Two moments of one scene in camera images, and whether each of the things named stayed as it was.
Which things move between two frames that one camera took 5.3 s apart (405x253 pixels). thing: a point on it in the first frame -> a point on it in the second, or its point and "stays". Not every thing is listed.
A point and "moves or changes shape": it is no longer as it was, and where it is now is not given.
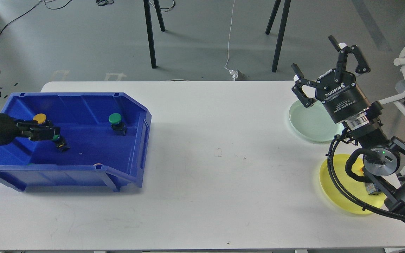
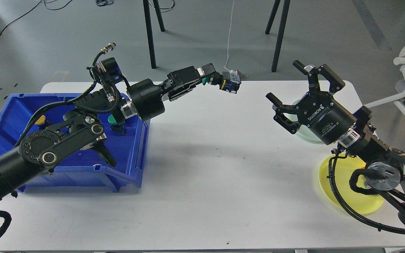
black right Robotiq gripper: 344,98 -> 318,111
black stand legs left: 147,8 stays
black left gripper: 4,128 -> 147,96
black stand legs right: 282,30 stays
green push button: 119,128 stays
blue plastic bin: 108,134 stays
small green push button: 62,146 moves or changes shape
